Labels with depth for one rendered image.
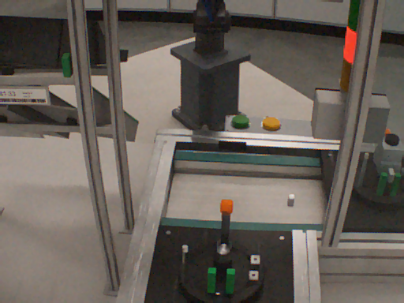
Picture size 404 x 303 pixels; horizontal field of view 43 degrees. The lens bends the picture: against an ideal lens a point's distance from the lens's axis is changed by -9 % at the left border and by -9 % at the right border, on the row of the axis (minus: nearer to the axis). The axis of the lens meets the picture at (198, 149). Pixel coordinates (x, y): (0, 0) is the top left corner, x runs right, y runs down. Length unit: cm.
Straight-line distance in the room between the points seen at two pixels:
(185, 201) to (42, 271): 33
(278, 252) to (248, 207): 19
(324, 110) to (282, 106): 70
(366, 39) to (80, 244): 70
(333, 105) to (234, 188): 39
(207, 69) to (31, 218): 53
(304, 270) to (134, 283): 29
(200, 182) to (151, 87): 52
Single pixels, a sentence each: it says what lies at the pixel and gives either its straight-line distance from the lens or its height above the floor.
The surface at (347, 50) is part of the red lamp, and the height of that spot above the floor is 133.
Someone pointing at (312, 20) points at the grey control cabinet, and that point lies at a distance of 411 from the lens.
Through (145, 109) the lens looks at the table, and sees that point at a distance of 150.
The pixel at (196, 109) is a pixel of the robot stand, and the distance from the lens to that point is 137.
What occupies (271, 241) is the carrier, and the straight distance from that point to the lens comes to 96.
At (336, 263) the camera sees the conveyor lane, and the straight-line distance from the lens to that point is 101.
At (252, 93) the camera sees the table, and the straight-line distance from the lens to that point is 157.
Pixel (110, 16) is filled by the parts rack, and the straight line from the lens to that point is 88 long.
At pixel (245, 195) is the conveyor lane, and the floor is 92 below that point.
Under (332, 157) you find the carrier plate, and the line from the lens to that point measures 117.
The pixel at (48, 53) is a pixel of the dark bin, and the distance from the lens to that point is 79.
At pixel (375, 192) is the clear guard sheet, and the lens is 92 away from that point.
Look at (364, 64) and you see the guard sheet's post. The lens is 77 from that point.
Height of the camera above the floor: 165
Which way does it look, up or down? 36 degrees down
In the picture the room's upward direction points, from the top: straight up
